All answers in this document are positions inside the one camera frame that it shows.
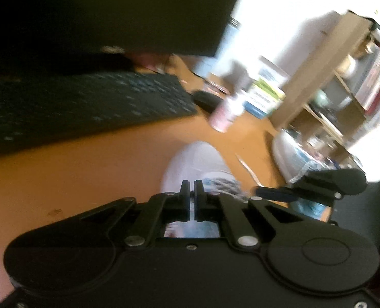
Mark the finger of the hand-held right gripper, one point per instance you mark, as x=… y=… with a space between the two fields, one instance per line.
x=273 y=194

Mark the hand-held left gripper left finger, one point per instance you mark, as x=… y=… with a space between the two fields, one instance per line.
x=183 y=205

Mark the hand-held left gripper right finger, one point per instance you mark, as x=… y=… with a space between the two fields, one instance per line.
x=200 y=205

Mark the white blue sneaker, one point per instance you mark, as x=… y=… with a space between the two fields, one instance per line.
x=193 y=160
x=289 y=154

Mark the blue white medicine box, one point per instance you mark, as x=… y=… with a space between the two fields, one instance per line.
x=260 y=107

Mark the white pink plastic bottle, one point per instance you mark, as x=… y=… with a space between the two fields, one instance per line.
x=225 y=115

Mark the green yellow medicine box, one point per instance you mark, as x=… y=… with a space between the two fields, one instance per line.
x=268 y=91

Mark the black computer mouse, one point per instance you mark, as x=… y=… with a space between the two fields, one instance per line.
x=206 y=100

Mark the green teapot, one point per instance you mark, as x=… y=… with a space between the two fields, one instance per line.
x=320 y=98

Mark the pill blister packs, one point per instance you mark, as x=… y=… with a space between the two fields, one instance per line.
x=215 y=86

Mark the wooden desk shelf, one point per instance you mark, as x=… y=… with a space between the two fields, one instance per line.
x=321 y=70

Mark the black keyboard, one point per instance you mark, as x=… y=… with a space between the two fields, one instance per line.
x=81 y=109

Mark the row of books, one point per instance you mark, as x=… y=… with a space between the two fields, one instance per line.
x=379 y=77

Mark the pink box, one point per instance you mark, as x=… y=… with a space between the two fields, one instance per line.
x=145 y=60

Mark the light blue thermos bottle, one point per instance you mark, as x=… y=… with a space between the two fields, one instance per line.
x=229 y=37

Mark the black computer monitor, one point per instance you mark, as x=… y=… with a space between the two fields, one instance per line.
x=97 y=12

